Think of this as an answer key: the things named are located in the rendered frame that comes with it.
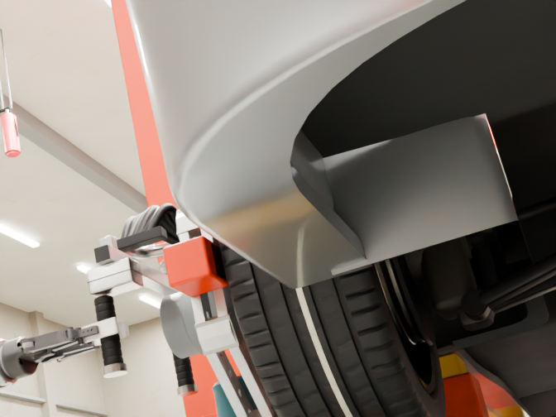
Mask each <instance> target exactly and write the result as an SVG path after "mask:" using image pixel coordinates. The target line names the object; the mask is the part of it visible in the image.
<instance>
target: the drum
mask: <svg viewBox="0 0 556 417"><path fill-rule="evenodd" d="M208 300H209V304H210V309H211V313H212V317H214V316H217V315H218V313H217V308H216V304H215V299H214V295H213V291H209V292H208ZM234 312H235V309H234ZM235 315H236V312H235ZM236 318H237V315H236ZM160 319H161V327H162V331H163V334H164V336H165V340H166V341H167V344H168V346H169V347H170V350H171V351H172V352H173V353H174V354H175V355H176V356H177V357H179V358H186V357H191V356H193V355H197V354H202V355H204V354H203V351H202V348H201V346H200V343H199V339H198V336H197V333H196V331H195V328H194V325H195V320H194V311H193V307H192V303H191V298H190V297H189V296H188V295H185V294H183V293H181V292H178V293H175V294H173V295H167V296H165V297H164V298H163V299H162V301H161V305H160ZM237 322H238V318H237ZM238 325H239V323H238ZM239 328H240V325H239ZM240 330H241V328H240ZM241 333H242V330H241ZM242 337H243V334H242ZM243 339H244V338H243Z"/></svg>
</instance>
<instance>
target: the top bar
mask: <svg viewBox="0 0 556 417"><path fill-rule="evenodd" d="M94 255H95V260H96V263H97V264H99V265H100V266H103V265H106V264H108V263H111V262H114V261H119V260H121V259H123V258H127V257H130V258H131V259H133V260H135V261H137V262H139V263H140V266H141V273H142V274H143V276H142V279H143V285H144V286H145V287H147V288H149V289H151V290H154V291H156V292H158V293H160V294H162V295H164V296H167V295H173V294H175V293H178V292H179V291H178V290H175V289H173V288H171V287H170V285H169V281H168V276H167V275H166V274H164V273H162V272H160V271H158V270H156V269H154V268H153V267H151V266H148V265H147V264H145V263H143V262H141V261H138V260H137V259H135V258H133V257H132V256H129V255H128V254H126V253H124V252H121V251H119V250H118V249H116V248H114V247H112V246H110V245H108V244H107V245H104V246H101V247H97V248H94Z"/></svg>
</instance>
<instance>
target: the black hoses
mask: <svg viewBox="0 0 556 417"><path fill-rule="evenodd" d="M176 211H177V208H176V207H175V206H174V205H173V204H169V203H165V204H162V205H161V206H158V205H152V206H150V207H149V208H147V209H146V210H145V211H144V212H143V213H140V214H138V215H137V216H136V217H130V218H129V219H128V220H127V221H126V222H125V224H124V226H123V230H122V236H121V238H120V239H118V240H117V249H118V250H119V251H121V252H124V253H125V252H129V251H132V250H136V249H138V248H141V247H145V246H148V245H151V244H153V243H156V242H161V241H164V242H167V243H169V244H171V245H174V244H176V243H179V242H180V238H179V237H178V236H177V234H176V220H175V219H176Z"/></svg>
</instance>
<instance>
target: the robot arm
mask: <svg viewBox="0 0 556 417"><path fill-rule="evenodd" d="M116 333H118V334H119V337H120V339H122V338H127V337H129V336H130V335H129V330H128V325H127V321H123V322H120V323H118V322H117V317H113V318H110V319H105V320H103V321H100V322H97V323H94V324H90V325H86V326H83V327H82V329H81V328H75V329H74V328H73V327H68V328H63V329H60V330H57V331H54V332H51V333H46V334H42V335H40V336H36V337H33V338H25V337H19V338H14V339H11V340H8V341H7V340H6V339H0V388H3V387H6V386H10V385H13V384H15V383H16V382H17V381H18V379H20V378H23V377H26V376H31V375H33V374H34V373H35V372H36V369H37V366H38V364H39V362H41V363H48V362H51V361H52V360H55V359H56V361H57V362H62V361H64V360H66V359H68V358H72V357H76V356H78V355H81V354H84V353H86V352H91V351H94V350H98V349H100V346H99V345H101V343H100V338H105V337H107V336H111V335H114V334H116Z"/></svg>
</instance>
